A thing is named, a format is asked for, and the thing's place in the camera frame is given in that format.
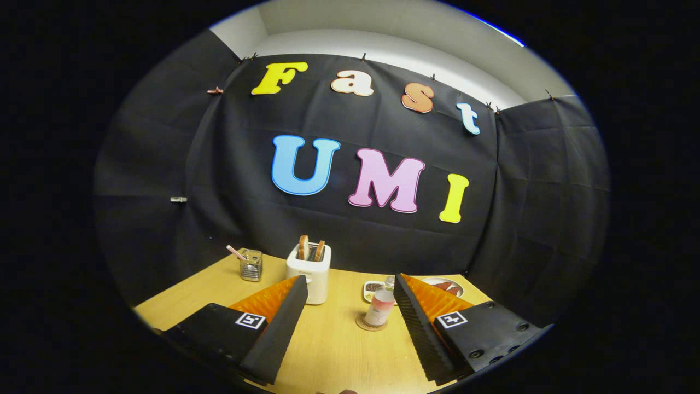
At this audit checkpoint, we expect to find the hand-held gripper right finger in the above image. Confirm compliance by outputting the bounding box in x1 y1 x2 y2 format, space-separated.
393 274 542 385

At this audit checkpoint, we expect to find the clear juice bottle pink label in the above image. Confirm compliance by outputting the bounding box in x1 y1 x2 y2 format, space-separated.
364 275 396 327

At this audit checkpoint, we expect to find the round white plate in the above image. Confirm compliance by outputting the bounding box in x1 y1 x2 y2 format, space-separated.
421 276 465 299

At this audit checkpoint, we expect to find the black backdrop cloth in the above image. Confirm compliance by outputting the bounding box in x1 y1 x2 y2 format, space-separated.
93 27 610 329

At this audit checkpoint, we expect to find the white divided dish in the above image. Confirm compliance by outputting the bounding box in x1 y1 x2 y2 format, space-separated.
362 280 386 303

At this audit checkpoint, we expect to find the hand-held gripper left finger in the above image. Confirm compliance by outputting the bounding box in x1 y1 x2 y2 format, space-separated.
161 275 309 385

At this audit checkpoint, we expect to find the round brown coaster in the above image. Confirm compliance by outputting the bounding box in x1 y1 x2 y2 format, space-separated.
355 313 389 332

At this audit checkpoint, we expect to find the wooden table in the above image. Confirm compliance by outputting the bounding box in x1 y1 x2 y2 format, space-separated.
134 249 493 394

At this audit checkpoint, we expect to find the white toaster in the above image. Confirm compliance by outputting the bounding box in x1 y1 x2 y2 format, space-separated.
286 242 332 305

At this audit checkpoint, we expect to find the metal wire holder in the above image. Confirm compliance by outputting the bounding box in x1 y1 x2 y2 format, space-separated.
240 249 264 282

